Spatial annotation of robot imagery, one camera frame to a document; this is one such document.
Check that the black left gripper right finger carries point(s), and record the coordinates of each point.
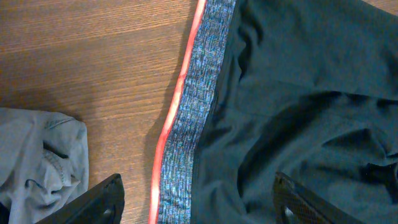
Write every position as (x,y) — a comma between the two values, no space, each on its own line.
(295,204)

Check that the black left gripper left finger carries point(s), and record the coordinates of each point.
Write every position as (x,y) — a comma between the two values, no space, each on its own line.
(103,204)

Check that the black leggings with red waistband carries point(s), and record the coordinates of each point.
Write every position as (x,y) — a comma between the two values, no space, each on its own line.
(303,87)

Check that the folded grey garment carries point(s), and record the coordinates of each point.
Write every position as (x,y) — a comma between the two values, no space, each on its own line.
(44,163)

